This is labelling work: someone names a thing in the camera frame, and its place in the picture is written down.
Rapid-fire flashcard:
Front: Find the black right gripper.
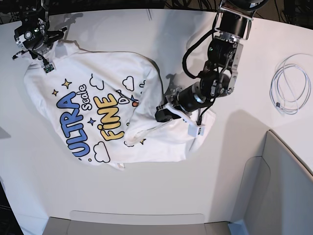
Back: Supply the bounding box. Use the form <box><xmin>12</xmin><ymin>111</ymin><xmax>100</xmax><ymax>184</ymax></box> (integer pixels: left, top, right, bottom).
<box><xmin>29</xmin><ymin>44</ymin><xmax>55</xmax><ymax>60</ymax></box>

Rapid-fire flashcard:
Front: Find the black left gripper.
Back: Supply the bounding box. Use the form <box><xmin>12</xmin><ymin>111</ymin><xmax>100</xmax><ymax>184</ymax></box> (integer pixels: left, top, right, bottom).
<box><xmin>155</xmin><ymin>96</ymin><xmax>188</xmax><ymax>122</ymax></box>

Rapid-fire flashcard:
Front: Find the white printed t-shirt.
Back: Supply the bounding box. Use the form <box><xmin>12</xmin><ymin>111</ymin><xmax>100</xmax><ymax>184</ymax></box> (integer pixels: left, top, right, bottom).
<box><xmin>24</xmin><ymin>42</ymin><xmax>216</xmax><ymax>170</ymax></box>

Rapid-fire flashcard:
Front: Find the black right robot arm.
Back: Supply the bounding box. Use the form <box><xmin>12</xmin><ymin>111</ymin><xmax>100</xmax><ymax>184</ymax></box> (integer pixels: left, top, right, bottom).
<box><xmin>12</xmin><ymin>0</ymin><xmax>67</xmax><ymax>65</ymax></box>

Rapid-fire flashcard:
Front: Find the grey partition panel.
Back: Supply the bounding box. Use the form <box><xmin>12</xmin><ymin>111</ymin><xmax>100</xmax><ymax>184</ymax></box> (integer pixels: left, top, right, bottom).
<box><xmin>228</xmin><ymin>131</ymin><xmax>313</xmax><ymax>235</ymax></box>

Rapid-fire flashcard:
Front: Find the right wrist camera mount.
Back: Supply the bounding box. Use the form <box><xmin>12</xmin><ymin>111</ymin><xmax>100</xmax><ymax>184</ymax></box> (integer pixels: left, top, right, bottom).
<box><xmin>12</xmin><ymin>24</ymin><xmax>67</xmax><ymax>73</ymax></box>

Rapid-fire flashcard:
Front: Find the coiled white cable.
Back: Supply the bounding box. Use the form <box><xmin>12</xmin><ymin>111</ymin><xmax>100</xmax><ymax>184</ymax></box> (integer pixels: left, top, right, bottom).
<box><xmin>269</xmin><ymin>53</ymin><xmax>312</xmax><ymax>115</ymax></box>

